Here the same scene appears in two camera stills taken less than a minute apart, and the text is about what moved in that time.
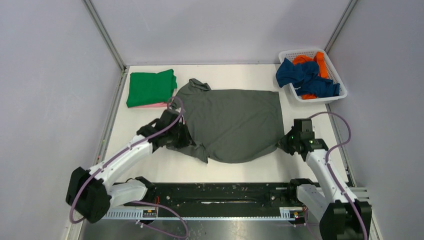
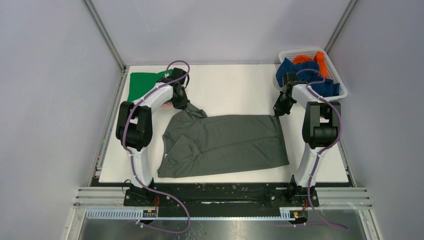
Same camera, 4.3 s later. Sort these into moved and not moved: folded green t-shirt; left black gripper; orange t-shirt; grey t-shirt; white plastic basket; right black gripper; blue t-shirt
Moved: right black gripper; grey t-shirt; left black gripper
Not moved: orange t-shirt; folded green t-shirt; white plastic basket; blue t-shirt
